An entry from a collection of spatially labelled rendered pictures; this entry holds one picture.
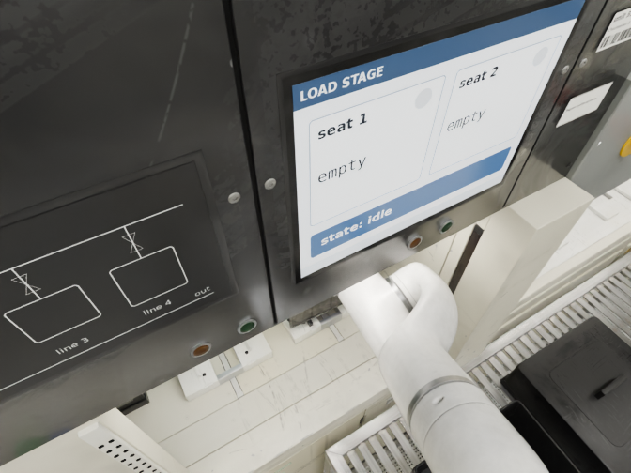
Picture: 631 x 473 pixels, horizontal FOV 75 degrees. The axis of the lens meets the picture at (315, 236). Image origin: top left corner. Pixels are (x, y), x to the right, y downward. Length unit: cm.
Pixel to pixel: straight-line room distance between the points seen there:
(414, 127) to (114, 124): 23
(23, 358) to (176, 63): 24
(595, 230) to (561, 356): 47
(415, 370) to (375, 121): 29
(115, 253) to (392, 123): 22
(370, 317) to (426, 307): 12
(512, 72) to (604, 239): 111
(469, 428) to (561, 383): 75
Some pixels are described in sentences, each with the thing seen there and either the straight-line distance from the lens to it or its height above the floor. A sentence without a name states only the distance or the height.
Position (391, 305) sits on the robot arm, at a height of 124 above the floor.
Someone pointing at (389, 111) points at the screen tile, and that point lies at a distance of 33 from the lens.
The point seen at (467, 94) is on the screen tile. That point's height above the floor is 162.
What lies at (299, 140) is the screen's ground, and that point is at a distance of 29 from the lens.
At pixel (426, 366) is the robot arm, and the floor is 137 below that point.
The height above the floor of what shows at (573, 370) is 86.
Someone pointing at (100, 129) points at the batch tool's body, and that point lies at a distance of 25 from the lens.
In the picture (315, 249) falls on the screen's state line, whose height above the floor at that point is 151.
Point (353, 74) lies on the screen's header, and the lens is 29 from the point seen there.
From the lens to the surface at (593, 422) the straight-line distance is 116.
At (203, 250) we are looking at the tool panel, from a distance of 32.
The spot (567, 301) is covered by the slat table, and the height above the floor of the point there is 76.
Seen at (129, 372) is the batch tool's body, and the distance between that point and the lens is 43.
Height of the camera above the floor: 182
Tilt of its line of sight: 50 degrees down
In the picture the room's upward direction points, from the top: straight up
